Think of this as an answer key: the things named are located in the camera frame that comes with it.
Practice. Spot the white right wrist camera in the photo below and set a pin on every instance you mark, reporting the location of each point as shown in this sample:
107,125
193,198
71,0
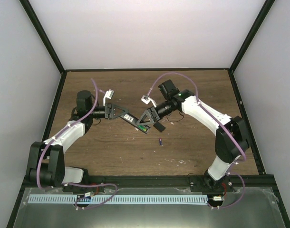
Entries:
147,99

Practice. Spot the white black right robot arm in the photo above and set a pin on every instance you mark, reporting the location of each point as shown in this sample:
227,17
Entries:
231,137

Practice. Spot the green AAA battery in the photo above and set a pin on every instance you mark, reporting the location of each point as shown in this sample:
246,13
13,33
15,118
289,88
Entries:
143,129

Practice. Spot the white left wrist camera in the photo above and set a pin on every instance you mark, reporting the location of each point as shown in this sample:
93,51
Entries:
108,95

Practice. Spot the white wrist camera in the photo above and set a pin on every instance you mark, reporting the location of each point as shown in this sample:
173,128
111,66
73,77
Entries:
147,99
108,95

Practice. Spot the light blue slotted cable duct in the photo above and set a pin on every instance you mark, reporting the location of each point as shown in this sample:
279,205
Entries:
119,199

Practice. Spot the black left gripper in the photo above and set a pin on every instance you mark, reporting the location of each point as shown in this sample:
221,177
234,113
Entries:
109,112

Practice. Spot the black battery compartment cover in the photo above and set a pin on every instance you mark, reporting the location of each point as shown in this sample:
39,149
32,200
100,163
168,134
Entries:
159,127

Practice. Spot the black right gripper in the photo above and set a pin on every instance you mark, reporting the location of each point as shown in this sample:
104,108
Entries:
152,114

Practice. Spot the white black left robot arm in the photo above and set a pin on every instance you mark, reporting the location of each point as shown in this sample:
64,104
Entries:
46,164

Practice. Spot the black enclosure frame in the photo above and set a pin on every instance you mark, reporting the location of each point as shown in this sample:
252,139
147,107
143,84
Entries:
116,152

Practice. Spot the black remote control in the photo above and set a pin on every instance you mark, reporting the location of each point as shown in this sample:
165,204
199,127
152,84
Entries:
130,119

